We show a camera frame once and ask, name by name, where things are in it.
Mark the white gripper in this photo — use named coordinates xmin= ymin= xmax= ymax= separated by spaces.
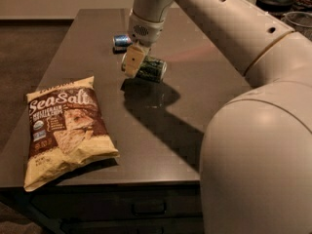
xmin=123 ymin=12 xmax=164 ymax=78

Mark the green soda can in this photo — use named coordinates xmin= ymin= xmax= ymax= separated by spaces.
xmin=121 ymin=55 xmax=167 ymax=83

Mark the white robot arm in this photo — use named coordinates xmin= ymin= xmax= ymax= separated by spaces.
xmin=125 ymin=0 xmax=312 ymax=234

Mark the blue silver soda can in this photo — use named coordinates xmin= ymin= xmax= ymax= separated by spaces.
xmin=113 ymin=34 xmax=133 ymax=52

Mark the sea salt chips bag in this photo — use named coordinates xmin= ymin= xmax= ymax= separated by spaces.
xmin=23 ymin=77 xmax=119 ymax=192

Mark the glass jar with black lid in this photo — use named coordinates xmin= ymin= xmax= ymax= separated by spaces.
xmin=255 ymin=0 xmax=293 ymax=18

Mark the dark drawer handle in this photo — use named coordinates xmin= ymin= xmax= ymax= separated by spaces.
xmin=132 ymin=201 xmax=167 ymax=216

